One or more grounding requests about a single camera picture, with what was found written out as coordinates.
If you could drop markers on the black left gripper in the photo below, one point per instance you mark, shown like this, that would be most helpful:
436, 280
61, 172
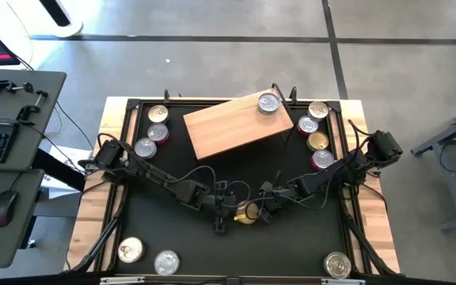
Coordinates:
220, 202

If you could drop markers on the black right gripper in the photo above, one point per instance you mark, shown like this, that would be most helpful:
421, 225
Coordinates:
279, 198

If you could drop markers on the green can gold lid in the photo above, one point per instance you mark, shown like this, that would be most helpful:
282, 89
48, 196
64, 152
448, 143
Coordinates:
318, 141
250, 210

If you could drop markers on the red tuna can silver lid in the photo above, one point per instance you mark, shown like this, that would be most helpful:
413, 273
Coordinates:
158, 132
322, 159
166, 262
307, 125

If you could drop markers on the wooden board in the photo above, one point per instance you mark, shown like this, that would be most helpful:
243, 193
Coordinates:
228, 126

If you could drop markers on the blue can pale gold lid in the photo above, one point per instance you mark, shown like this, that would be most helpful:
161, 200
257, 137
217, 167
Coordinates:
131, 249
158, 114
337, 264

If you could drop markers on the pale green can silver lid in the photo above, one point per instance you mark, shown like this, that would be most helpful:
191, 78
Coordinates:
268, 103
145, 148

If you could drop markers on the tan-label can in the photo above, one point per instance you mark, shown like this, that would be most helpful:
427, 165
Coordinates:
318, 110

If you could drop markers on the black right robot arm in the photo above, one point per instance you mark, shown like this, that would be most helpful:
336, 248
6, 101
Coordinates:
323, 174

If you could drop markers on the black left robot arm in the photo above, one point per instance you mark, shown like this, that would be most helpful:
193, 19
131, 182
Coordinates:
153, 174

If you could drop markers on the small yellow tag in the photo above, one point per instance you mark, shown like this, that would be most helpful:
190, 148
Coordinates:
240, 217

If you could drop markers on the metal table clamp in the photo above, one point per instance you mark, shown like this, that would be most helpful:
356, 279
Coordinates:
166, 96
292, 95

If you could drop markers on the black bin tray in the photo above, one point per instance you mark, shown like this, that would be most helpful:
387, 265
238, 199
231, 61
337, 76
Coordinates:
132, 104

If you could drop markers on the white paper sheet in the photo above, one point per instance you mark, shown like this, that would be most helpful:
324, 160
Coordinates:
67, 156

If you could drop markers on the black desk leg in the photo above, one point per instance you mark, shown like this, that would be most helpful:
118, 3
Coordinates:
58, 168

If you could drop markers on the black desk clamp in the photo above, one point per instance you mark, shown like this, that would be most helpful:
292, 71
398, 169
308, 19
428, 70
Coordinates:
2, 86
32, 105

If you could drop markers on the black computer mouse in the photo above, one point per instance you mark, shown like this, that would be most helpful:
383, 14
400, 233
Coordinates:
3, 207

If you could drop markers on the white plastic stand base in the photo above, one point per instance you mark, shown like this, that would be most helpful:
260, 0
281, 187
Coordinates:
30, 16

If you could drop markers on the black diagonal frame strut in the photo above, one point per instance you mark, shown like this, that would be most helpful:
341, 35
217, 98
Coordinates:
366, 245
101, 237

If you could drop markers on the silver metal bracket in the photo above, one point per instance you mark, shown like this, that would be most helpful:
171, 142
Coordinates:
122, 280
343, 282

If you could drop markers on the grey metal desk frame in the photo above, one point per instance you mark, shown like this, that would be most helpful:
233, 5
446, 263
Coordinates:
455, 190

